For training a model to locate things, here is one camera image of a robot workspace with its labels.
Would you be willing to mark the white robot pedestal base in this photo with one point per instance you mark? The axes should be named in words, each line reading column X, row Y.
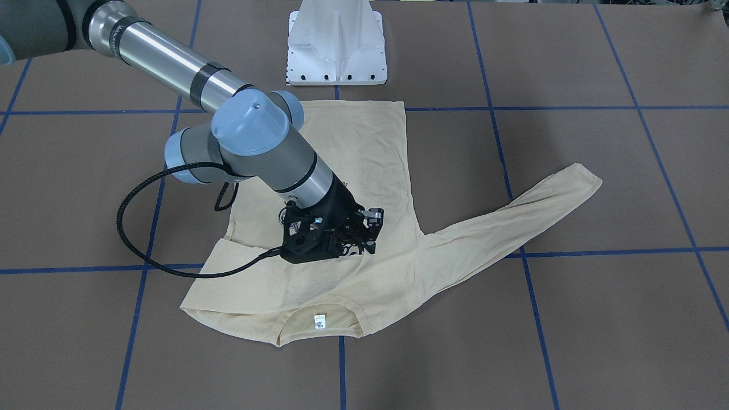
column 336, row 43

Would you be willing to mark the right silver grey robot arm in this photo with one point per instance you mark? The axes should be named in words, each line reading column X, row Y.
column 251, row 134

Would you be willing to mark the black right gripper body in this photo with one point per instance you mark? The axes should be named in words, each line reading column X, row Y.
column 343, row 203

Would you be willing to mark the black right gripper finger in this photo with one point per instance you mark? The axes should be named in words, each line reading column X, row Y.
column 360, row 231

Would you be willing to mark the beige long-sleeve printed shirt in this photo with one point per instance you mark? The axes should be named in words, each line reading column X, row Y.
column 365, row 144

